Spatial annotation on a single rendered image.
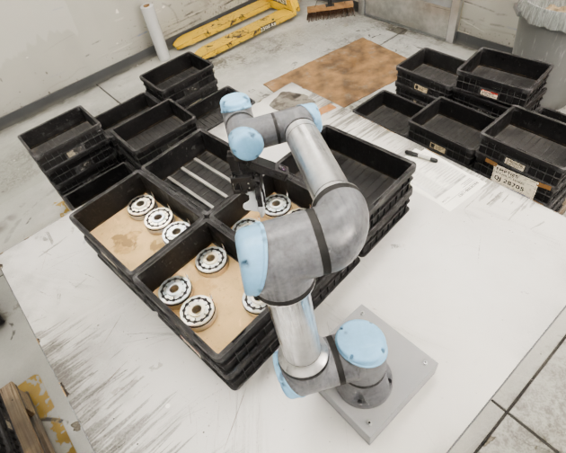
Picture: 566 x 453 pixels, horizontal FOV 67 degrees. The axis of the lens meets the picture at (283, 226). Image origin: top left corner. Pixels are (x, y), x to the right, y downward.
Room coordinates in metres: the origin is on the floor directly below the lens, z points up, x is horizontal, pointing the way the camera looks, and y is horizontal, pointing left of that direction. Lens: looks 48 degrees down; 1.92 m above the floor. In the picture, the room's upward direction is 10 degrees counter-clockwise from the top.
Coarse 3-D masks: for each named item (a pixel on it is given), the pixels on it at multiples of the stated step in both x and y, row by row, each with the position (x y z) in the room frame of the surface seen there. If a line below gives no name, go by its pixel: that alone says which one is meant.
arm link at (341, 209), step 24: (288, 120) 0.82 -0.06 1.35; (312, 120) 0.81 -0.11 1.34; (288, 144) 0.76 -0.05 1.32; (312, 144) 0.69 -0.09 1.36; (312, 168) 0.62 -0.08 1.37; (336, 168) 0.61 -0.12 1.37; (312, 192) 0.57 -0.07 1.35; (336, 192) 0.52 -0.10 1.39; (360, 192) 0.53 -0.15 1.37; (336, 216) 0.45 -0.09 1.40; (360, 216) 0.46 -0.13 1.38; (336, 240) 0.42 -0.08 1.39; (360, 240) 0.43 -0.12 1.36; (336, 264) 0.40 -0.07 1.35
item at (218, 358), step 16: (208, 224) 0.95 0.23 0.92; (160, 256) 0.85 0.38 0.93; (144, 288) 0.74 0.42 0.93; (160, 304) 0.68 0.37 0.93; (176, 320) 0.61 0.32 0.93; (256, 320) 0.57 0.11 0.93; (192, 336) 0.56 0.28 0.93; (240, 336) 0.53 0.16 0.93; (208, 352) 0.51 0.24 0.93; (224, 352) 0.50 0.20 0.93
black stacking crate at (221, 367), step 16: (192, 240) 0.91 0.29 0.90; (208, 240) 0.95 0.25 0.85; (224, 240) 0.90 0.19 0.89; (176, 256) 0.87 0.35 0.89; (192, 256) 0.90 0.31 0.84; (144, 272) 0.80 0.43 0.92; (160, 272) 0.83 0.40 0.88; (256, 336) 0.57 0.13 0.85; (240, 352) 0.53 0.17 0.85; (224, 368) 0.50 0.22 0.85
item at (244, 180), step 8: (232, 160) 0.91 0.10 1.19; (240, 160) 0.89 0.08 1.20; (232, 168) 0.92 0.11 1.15; (240, 168) 0.91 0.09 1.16; (232, 176) 0.90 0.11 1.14; (240, 176) 0.89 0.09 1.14; (248, 176) 0.89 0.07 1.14; (256, 176) 0.89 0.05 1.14; (232, 184) 0.89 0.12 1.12; (240, 184) 0.89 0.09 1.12; (248, 184) 0.89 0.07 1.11; (240, 192) 0.88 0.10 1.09
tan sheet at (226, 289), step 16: (176, 272) 0.85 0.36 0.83; (192, 272) 0.84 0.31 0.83; (224, 272) 0.82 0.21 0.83; (240, 272) 0.81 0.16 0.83; (208, 288) 0.77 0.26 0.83; (224, 288) 0.76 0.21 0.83; (240, 288) 0.75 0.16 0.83; (224, 304) 0.70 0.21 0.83; (240, 304) 0.69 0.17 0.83; (224, 320) 0.65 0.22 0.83; (240, 320) 0.64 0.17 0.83; (208, 336) 0.61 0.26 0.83; (224, 336) 0.60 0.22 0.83
